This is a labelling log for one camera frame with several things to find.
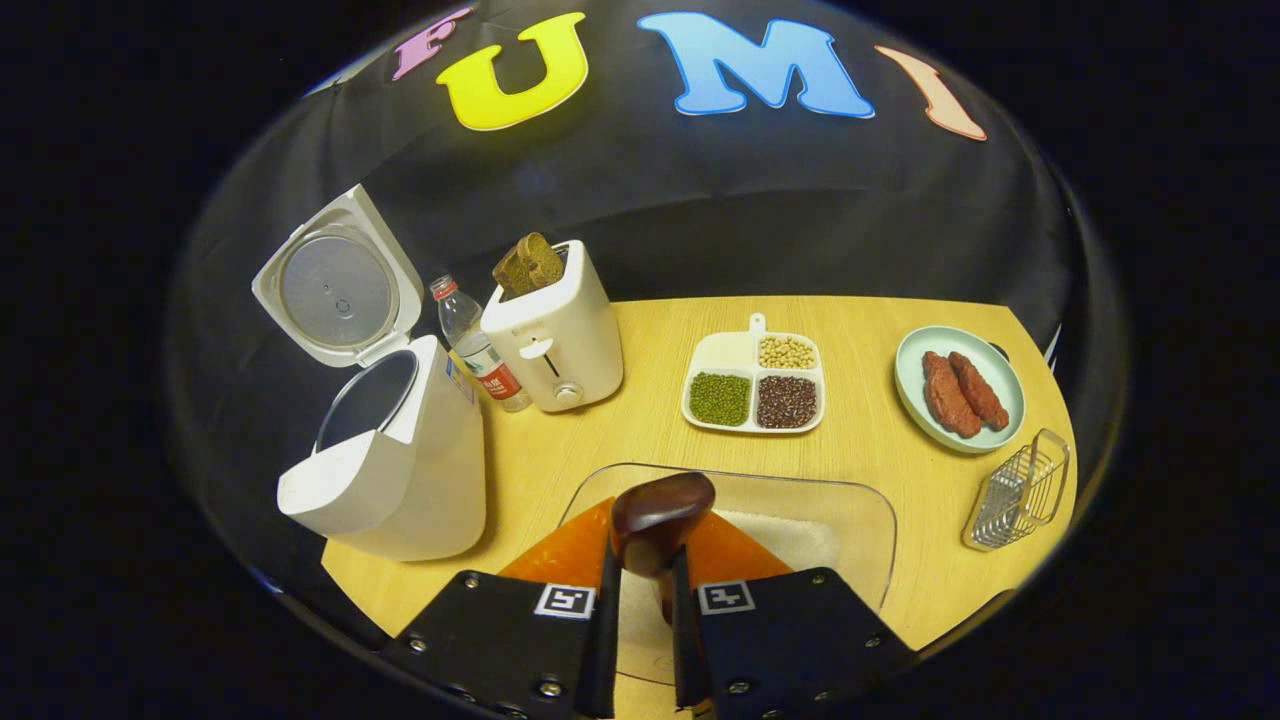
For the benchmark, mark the red meat piece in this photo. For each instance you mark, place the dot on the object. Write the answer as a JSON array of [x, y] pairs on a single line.
[[948, 395], [980, 390]]

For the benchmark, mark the clear water bottle red label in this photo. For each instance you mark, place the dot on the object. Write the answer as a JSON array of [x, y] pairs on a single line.
[[480, 350]]

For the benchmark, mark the black table grommet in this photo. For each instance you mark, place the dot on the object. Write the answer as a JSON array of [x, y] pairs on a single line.
[[1000, 351]]

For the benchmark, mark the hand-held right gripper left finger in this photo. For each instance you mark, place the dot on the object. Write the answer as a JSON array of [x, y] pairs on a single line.
[[598, 640]]

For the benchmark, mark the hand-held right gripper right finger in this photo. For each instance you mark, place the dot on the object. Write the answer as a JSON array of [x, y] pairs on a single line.
[[683, 650]]

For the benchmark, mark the brown bread slice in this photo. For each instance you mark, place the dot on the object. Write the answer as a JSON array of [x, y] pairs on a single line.
[[528, 265]]

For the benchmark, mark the pile of green mung beans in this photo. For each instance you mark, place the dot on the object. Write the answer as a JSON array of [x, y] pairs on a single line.
[[719, 398]]

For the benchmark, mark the pile of dark red beans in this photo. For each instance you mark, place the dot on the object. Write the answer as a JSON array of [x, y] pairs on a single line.
[[787, 401]]

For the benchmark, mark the white divided bean dish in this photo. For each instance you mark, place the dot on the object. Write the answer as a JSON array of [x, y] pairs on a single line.
[[725, 352]]

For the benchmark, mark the pile of yellow soybeans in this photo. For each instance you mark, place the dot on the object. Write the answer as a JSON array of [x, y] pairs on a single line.
[[787, 352]]

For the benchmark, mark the brown wooden spoon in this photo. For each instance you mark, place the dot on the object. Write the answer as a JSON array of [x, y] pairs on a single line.
[[660, 510]]

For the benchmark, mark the white toaster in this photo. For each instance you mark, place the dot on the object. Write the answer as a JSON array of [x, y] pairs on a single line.
[[560, 340]]

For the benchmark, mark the clear rice container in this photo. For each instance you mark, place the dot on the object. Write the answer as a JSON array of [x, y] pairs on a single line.
[[860, 520]]

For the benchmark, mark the pale green plate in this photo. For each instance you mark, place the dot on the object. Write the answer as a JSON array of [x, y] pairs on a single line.
[[1000, 425]]

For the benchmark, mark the white rice cooker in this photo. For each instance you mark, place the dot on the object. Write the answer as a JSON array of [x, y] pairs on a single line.
[[420, 470]]

